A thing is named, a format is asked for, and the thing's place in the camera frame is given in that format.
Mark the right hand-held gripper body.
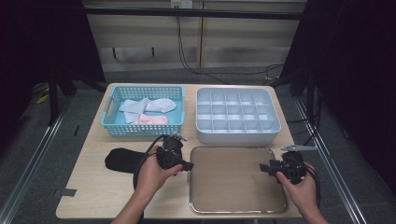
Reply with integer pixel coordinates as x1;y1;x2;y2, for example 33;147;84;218
277;145;318;185

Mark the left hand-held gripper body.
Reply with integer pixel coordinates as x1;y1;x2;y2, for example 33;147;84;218
155;133;188;171

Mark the blue plastic basket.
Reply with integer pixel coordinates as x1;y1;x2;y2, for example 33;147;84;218
100;84;187;138

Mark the transparent box lid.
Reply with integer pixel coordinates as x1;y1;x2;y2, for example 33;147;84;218
188;146;289;216

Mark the black sock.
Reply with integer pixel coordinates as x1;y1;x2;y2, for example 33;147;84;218
104;147;146;174

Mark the white divided storage box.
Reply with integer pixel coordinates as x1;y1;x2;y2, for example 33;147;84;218
195;87;282;145

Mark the person's right hand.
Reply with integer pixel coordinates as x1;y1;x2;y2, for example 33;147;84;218
276;161;320;216

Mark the person's left hand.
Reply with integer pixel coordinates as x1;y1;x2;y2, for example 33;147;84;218
134;153;184;201

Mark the white sock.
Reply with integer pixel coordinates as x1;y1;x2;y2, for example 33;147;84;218
119;97;150;125
145;97;177;114

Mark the grey tape strip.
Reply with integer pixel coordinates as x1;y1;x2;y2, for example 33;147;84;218
51;188;78;198

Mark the black curtain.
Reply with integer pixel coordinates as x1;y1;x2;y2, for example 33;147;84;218
0;0;106;153
279;0;396;195

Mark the black metal stand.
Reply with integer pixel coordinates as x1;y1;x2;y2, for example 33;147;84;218
46;71;78;127

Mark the yellow floor tape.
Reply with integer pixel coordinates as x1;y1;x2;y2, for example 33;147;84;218
35;92;50;105

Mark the black horizontal bar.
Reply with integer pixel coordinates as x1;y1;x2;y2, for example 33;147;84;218
83;7;307;21

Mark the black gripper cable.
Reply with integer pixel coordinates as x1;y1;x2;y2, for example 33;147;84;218
305;163;322;208
133;133;166;191

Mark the metal floor rail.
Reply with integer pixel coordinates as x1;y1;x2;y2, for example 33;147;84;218
293;97;368;224
0;94;76;224

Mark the black wall cable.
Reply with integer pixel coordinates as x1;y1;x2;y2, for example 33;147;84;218
175;15;285;86

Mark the white wall socket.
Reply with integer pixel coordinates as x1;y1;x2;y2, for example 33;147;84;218
170;0;194;9

